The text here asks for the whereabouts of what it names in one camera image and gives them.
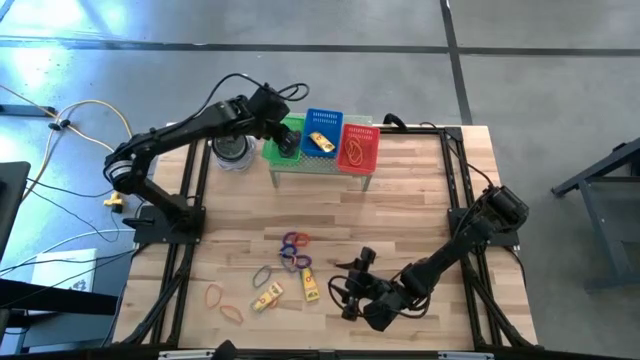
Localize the black desk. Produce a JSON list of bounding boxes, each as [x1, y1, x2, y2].
[[0, 161, 31, 261]]

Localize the black flat bar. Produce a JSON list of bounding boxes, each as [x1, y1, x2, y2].
[[0, 103, 58, 118]]

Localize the green plastic basket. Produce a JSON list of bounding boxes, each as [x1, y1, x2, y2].
[[261, 114, 306, 166]]

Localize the yellow extension cable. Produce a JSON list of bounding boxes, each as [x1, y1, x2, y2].
[[0, 83, 134, 151]]

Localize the red plastic basket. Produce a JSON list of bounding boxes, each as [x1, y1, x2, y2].
[[335, 123, 380, 176]]

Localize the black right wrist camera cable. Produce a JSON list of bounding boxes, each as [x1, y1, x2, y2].
[[327, 273, 361, 314]]

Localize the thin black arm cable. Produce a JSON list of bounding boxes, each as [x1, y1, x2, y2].
[[418, 121, 496, 190]]

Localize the white cylinder with black lid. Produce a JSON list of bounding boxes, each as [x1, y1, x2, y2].
[[210, 133, 257, 174]]

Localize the black furniture panel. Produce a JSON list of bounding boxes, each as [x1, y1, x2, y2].
[[0, 277, 120, 354]]

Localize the blue plastic basket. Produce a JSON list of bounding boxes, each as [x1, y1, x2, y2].
[[301, 107, 345, 160]]

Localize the yellow Crayola crayon box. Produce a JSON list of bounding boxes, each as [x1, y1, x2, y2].
[[300, 268, 322, 303], [308, 130, 336, 153]]

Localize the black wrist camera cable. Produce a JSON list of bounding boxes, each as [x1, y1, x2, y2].
[[327, 273, 361, 314], [192, 72, 311, 131]]

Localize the black left wrist camera cable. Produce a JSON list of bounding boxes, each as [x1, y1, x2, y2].
[[192, 72, 311, 131]]

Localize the white floor cable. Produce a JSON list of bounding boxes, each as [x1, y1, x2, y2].
[[0, 227, 137, 277]]

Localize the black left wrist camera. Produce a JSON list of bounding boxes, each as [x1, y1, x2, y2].
[[248, 85, 292, 126]]

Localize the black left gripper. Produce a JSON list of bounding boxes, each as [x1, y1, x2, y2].
[[268, 118, 303, 159]]

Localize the black aluminium table frame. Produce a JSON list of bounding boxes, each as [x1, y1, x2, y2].
[[117, 122, 535, 354]]

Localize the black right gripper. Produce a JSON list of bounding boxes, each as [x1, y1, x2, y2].
[[334, 258, 402, 333]]

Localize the white packet at left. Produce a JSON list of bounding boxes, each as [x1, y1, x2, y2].
[[251, 281, 285, 314]]

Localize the grey metal stand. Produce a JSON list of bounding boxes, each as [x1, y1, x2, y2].
[[551, 135, 640, 295]]

